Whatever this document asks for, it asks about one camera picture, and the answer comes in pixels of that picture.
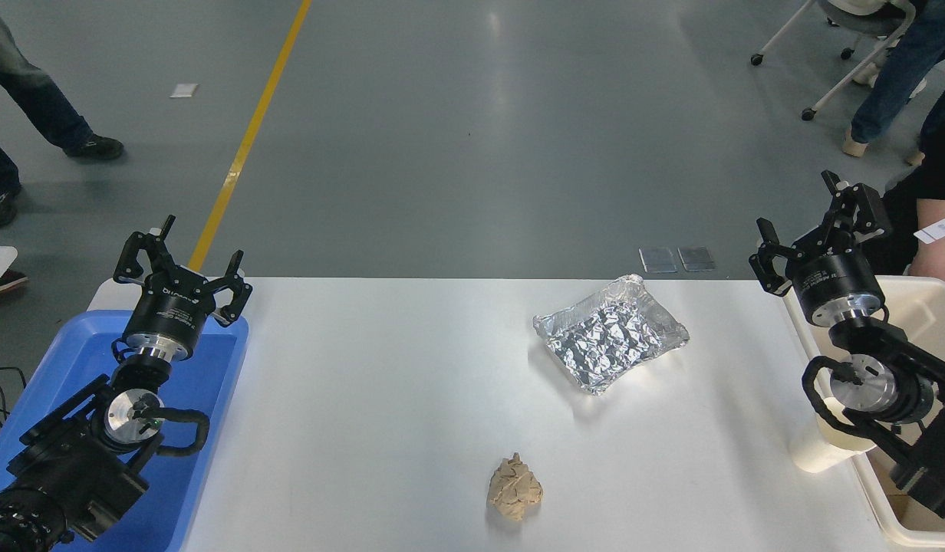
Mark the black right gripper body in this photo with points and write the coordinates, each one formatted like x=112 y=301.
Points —
x=833 y=280

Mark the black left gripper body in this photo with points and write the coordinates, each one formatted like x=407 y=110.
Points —
x=169 y=314

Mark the white paper cup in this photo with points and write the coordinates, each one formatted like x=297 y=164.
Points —
x=814 y=452

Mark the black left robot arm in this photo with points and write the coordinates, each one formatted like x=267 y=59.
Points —
x=66 y=468

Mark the person's hand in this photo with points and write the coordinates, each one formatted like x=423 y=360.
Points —
x=936 y=264

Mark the grey metal floor plate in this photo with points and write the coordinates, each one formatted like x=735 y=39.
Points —
x=658 y=260
x=696 y=258

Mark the white paper tag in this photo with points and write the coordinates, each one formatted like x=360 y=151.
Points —
x=939 y=228

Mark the blue plastic tray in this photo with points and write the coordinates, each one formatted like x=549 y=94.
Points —
x=208 y=383

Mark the person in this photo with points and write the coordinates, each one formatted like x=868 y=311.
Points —
x=894 y=77
x=940 y=169
x=35 y=100

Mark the large pale bin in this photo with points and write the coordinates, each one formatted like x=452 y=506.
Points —
x=925 y=314

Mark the person's dark shoe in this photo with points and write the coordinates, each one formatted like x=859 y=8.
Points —
x=8 y=282

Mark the person's white shoe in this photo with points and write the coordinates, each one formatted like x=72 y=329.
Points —
x=866 y=74

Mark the crumpled foil tray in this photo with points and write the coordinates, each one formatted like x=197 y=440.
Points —
x=610 y=337

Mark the white rolling chair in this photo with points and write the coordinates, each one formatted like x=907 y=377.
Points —
x=833 y=15

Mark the crumpled tan paper ball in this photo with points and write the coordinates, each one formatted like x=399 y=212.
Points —
x=515 y=491

